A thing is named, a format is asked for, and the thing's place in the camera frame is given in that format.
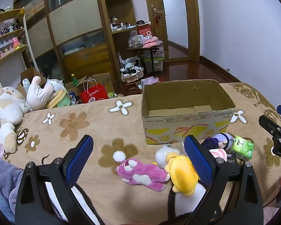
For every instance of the red paper bag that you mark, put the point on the red paper bag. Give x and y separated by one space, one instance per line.
93 95

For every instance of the lace-trimmed basket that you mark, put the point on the lace-trimmed basket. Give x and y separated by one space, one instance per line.
132 76

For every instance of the translucent storage bin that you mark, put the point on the translucent storage bin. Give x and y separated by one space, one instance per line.
158 63

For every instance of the dark side table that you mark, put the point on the dark side table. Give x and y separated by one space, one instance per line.
145 48

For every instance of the pink swiss roll plush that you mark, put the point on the pink swiss roll plush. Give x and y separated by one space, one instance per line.
217 154

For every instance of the rows of small figurines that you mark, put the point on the rows of small figurines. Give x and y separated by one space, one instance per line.
4 29

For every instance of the green bottle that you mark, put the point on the green bottle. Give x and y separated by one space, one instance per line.
74 80

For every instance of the large white dog plush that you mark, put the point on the large white dog plush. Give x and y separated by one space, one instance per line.
7 107

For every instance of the green and yellow plush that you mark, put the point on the green and yellow plush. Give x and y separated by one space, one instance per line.
60 100

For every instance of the printed cardboard box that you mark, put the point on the printed cardboard box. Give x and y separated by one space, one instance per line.
189 121

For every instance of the wooden wardrobe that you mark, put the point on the wooden wardrobe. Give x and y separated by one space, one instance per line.
75 21

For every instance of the green packet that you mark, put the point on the green packet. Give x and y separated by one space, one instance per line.
111 95

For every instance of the pile of socks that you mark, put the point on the pile of socks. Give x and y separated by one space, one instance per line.
131 64

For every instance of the person's leg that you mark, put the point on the person's leg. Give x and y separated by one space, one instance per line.
2 180

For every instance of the black tissue pack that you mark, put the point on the black tissue pack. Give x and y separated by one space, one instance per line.
231 160

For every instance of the yellow plush toy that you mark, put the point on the yellow plush toy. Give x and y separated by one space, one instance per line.
181 171

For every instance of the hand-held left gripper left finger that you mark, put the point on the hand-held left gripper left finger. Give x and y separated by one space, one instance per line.
80 159

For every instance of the blue packets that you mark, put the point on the blue packets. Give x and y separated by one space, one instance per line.
73 98

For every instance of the clear plastic jar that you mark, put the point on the clear plastic jar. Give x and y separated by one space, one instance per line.
134 39

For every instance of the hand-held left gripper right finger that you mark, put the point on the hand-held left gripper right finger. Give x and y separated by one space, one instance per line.
199 159

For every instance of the white plush doll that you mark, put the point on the white plush doll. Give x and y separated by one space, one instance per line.
37 96

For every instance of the open brown cardboard box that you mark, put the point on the open brown cardboard box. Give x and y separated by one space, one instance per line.
103 79

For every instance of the pink bear plush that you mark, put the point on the pink bear plush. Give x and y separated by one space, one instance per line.
140 173

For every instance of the floral beige blanket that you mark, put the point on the floral beige blanket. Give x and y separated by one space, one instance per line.
84 126

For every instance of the green tissue pack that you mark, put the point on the green tissue pack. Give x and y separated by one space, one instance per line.
242 146

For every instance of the small cardboard box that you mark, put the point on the small cardboard box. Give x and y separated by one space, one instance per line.
149 80

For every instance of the pink packet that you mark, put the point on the pink packet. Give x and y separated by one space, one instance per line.
151 42

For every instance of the white shelf with figurines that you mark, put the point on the white shelf with figurines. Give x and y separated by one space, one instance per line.
8 35

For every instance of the tall brown cardboard box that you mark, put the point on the tall brown cardboard box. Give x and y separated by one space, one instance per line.
30 72

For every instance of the white and black plush toy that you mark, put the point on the white and black plush toy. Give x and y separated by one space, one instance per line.
192 199

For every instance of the wooden corner shelf unit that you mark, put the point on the wooden corner shelf unit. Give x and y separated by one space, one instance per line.
121 31

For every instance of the small bottles and jars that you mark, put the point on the small bottles and jars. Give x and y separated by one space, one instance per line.
121 25

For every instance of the red box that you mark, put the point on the red box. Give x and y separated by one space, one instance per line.
145 30

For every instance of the purple-haired plush doll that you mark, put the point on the purple-haired plush doll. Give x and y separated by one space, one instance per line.
221 139

